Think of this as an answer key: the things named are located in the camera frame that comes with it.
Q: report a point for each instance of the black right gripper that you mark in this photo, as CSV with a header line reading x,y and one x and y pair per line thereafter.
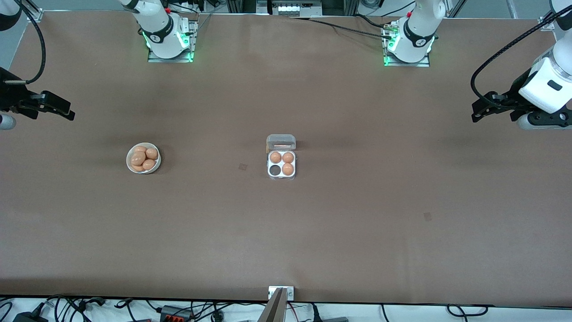
x,y
10,97

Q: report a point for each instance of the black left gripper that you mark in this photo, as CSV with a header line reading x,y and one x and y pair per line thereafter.
x,y
514,92

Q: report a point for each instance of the clear plastic egg box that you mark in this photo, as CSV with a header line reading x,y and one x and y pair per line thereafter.
x,y
281,139

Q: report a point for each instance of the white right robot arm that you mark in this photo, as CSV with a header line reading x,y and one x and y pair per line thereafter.
x,y
161,31

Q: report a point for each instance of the grey flat box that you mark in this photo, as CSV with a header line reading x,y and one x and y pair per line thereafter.
x,y
334,319

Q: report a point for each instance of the white bowl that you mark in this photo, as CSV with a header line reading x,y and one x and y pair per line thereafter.
x,y
145,171

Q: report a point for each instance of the black power adapter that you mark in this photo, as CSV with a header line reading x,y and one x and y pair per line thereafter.
x,y
29,318

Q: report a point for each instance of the grey power strip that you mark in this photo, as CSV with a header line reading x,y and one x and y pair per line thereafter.
x,y
290,9

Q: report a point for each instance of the black device orange connectors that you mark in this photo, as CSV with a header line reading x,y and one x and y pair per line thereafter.
x,y
172,314

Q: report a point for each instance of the metal table corner bracket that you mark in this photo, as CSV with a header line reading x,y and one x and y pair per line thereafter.
x,y
35,15
546,23

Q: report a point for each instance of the metal table edge bracket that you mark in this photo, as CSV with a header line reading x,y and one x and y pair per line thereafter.
x,y
290,294

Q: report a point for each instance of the brown camera mount pole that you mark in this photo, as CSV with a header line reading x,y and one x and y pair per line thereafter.
x,y
273,311

